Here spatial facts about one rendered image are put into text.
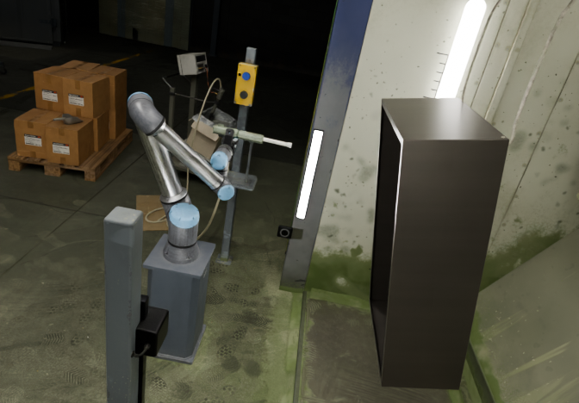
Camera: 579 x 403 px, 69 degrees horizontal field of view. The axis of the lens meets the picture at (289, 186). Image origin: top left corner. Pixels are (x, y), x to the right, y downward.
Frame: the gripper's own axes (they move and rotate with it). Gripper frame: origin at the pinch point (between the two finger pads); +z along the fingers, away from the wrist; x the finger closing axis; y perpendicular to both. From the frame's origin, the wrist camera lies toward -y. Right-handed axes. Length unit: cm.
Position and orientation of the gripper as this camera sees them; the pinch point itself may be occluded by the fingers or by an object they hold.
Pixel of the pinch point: (233, 136)
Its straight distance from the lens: 260.5
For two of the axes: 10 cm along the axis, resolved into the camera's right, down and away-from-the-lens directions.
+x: 9.8, 1.9, -0.1
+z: 0.9, -4.2, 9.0
